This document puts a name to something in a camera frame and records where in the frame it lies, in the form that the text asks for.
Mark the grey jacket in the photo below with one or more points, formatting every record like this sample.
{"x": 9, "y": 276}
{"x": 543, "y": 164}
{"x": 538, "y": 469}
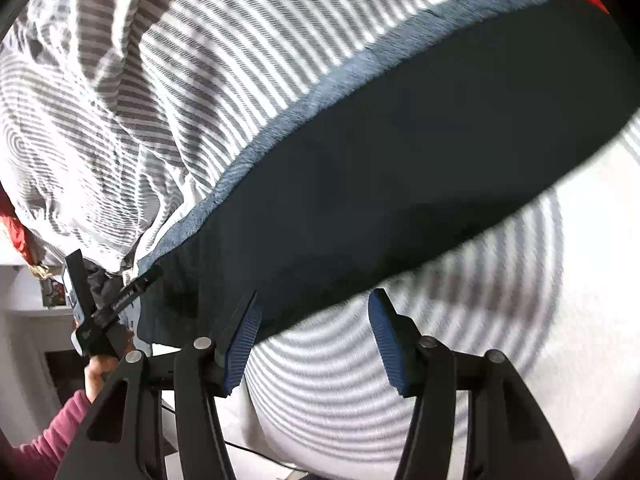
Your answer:
{"x": 102, "y": 284}

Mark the person's left forearm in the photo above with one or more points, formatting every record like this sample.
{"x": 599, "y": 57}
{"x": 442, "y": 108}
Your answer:
{"x": 47, "y": 440}

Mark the white patterned bed sheet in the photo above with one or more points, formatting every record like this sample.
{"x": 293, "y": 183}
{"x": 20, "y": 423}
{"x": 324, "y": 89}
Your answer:
{"x": 500, "y": 320}

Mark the red cloth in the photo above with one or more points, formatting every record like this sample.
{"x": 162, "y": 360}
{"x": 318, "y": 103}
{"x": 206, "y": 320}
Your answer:
{"x": 12, "y": 232}

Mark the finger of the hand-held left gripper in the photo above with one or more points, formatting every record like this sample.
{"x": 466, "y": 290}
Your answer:
{"x": 77, "y": 285}
{"x": 131, "y": 292}

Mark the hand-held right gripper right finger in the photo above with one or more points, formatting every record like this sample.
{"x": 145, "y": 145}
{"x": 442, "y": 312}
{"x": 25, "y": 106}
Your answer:
{"x": 387, "y": 340}

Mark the person's left hand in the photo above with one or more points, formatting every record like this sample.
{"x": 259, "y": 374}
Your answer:
{"x": 96, "y": 375}

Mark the person's legs in jeans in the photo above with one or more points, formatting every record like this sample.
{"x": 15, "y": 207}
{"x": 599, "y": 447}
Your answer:
{"x": 250, "y": 450}

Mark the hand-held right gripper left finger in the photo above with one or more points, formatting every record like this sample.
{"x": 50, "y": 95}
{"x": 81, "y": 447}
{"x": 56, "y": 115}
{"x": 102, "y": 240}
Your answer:
{"x": 242, "y": 337}

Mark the white cabinet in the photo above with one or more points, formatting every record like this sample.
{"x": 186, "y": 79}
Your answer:
{"x": 30, "y": 330}

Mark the grey striped duvet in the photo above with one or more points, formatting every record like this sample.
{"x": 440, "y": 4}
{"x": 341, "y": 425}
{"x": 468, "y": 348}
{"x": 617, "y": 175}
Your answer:
{"x": 200, "y": 85}

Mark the black pants with blue waistband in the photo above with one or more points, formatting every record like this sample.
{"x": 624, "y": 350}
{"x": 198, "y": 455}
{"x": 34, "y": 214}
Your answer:
{"x": 400, "y": 160}

